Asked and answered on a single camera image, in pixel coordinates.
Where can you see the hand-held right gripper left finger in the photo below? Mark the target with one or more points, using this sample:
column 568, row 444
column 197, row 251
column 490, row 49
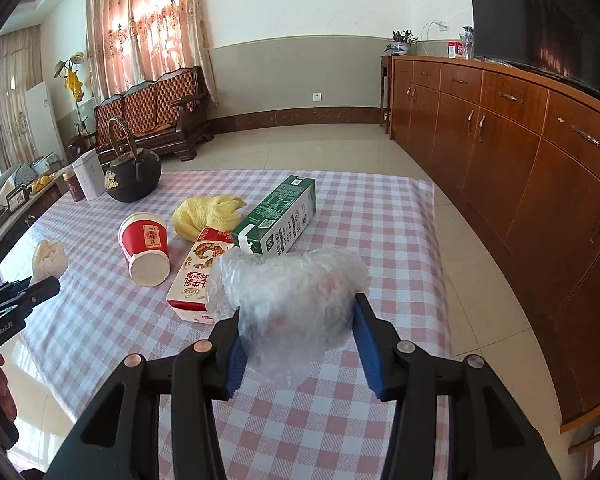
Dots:
column 232, row 365

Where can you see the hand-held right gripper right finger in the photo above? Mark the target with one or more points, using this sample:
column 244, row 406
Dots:
column 367, row 355

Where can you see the white tissue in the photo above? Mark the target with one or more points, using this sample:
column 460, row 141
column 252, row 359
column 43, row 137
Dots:
column 50, row 257

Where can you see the clear plastic bag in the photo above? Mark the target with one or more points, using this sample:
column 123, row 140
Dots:
column 290, row 300

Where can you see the low wooden cabinet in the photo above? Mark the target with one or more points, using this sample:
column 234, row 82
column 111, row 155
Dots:
column 15, row 225

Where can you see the checkered tablecloth table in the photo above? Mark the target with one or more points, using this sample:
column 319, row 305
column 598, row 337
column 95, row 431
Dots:
column 105, row 320

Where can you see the red and white carton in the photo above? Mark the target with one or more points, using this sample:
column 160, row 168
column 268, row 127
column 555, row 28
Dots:
column 195, row 270

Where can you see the oranges in bowl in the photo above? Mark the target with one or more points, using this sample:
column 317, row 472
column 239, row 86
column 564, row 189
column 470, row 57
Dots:
column 42, row 183

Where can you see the brown tea canister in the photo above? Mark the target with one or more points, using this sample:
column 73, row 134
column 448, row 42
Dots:
column 71, row 187

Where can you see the red paper cup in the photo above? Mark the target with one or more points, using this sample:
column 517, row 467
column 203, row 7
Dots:
column 145, row 240

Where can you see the white tea tin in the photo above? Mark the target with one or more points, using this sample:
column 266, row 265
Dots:
column 87, row 175

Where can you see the black iron teapot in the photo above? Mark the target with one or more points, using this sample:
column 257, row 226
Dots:
column 132, row 177

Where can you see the yellow cloth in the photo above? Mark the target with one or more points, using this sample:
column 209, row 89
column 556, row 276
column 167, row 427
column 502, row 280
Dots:
column 200, row 215

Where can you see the green milk carton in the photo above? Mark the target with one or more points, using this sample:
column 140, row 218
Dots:
column 275, row 215

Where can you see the white upright panel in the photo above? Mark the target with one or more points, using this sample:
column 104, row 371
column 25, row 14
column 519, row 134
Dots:
column 40, row 120

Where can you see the beige side curtain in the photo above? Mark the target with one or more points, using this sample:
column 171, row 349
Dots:
column 15, row 85

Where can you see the coat rack with hats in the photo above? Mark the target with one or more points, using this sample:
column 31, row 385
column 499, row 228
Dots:
column 72, row 85

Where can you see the wooden sofa with cushions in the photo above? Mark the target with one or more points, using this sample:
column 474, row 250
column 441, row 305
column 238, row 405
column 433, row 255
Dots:
column 150, row 105

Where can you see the long wooden sideboard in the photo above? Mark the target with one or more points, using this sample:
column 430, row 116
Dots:
column 504, row 135

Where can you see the small wooden side table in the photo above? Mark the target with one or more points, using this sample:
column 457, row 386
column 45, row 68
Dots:
column 385, row 90

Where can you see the pink embroidered curtain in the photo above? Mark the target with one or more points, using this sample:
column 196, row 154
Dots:
column 145, row 35

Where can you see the potted plant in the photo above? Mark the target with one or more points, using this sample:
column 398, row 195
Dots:
column 398, row 46

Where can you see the black television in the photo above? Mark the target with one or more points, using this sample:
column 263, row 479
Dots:
column 554, row 20

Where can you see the wall socket with charger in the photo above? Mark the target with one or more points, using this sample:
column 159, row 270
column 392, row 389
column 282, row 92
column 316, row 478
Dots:
column 439, row 25

